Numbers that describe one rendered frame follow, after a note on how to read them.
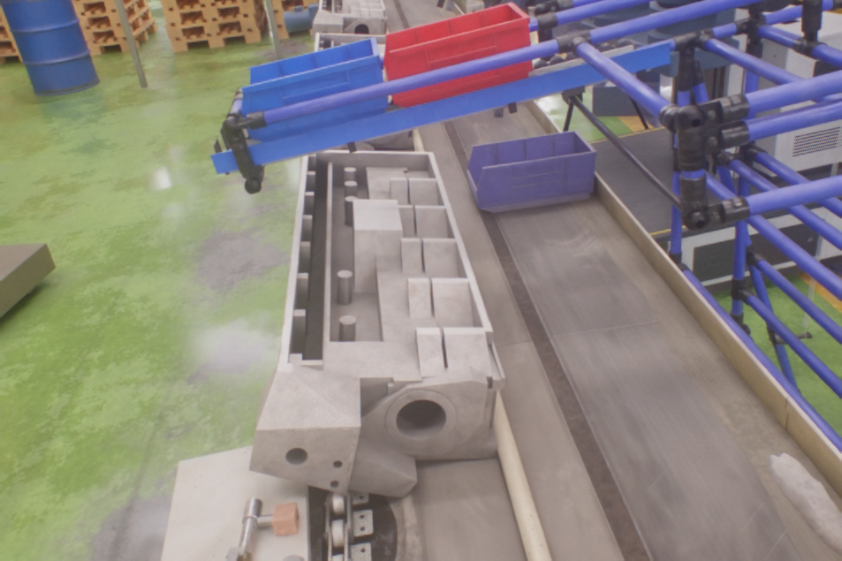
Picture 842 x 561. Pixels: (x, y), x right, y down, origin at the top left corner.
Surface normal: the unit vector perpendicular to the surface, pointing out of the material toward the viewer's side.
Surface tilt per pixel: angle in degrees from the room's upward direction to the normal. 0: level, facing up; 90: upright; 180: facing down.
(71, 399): 0
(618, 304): 0
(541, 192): 92
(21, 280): 90
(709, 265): 90
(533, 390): 0
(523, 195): 92
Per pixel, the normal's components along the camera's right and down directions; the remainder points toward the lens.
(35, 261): 0.99, -0.05
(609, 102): -0.34, 0.46
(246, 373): -0.12, -0.88
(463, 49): 0.10, 0.47
